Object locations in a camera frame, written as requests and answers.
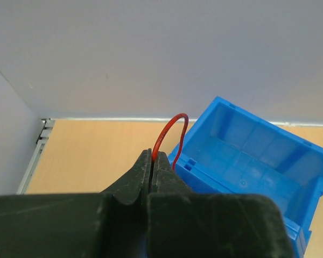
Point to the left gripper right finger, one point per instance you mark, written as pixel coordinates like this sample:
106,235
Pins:
182,223

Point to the aluminium frame rail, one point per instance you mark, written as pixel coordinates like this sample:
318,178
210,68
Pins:
48,125

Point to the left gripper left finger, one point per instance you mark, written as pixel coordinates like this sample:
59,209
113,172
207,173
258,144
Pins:
110,223

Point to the large divided blue bin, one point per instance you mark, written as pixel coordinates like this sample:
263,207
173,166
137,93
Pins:
230,150

